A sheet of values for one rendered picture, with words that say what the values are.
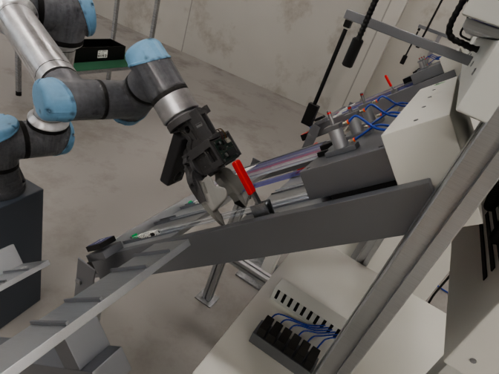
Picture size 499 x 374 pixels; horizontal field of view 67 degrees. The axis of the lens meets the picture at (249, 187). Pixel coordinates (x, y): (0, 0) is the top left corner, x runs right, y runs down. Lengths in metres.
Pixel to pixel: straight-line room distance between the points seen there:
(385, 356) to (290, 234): 0.65
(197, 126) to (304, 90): 4.37
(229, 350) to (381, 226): 0.54
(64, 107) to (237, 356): 0.64
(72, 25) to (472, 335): 1.04
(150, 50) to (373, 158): 0.43
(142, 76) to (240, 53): 4.57
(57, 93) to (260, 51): 4.54
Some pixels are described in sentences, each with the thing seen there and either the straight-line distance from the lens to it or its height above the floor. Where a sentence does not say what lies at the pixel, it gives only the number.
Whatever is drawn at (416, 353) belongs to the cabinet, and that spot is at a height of 0.62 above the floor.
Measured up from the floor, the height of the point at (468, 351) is 1.04.
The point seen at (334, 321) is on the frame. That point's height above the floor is 0.66.
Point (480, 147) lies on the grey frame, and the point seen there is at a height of 1.29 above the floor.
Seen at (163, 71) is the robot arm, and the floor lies 1.16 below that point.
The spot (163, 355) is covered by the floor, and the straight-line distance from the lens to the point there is 1.65.
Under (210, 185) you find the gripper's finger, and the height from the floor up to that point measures 1.01.
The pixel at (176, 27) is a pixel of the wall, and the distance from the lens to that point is 5.74.
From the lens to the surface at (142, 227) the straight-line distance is 1.01.
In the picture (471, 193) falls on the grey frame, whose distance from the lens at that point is 0.45.
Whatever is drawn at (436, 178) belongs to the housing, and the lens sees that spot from 0.51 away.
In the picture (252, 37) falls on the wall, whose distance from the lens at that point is 5.20.
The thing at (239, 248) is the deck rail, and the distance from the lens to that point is 0.63.
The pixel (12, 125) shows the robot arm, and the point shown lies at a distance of 1.28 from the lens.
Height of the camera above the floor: 1.37
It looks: 30 degrees down
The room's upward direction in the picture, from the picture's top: 20 degrees clockwise
